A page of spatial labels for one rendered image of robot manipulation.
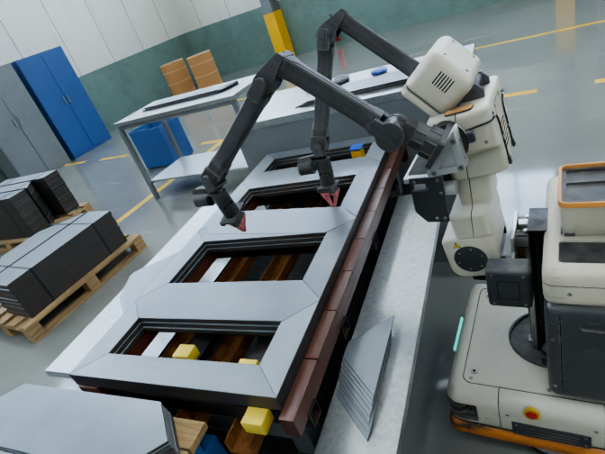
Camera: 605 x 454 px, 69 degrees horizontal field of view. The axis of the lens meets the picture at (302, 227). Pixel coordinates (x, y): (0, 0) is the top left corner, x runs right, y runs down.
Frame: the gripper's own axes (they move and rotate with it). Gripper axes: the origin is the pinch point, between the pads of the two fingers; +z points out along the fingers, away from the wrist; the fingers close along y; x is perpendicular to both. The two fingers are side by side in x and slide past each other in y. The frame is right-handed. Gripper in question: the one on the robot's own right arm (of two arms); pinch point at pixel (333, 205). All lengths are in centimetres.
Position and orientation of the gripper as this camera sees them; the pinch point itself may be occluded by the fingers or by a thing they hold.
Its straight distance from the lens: 174.9
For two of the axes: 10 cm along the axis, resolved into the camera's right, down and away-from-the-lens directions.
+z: 2.4, 9.1, 3.4
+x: 8.8, -0.6, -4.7
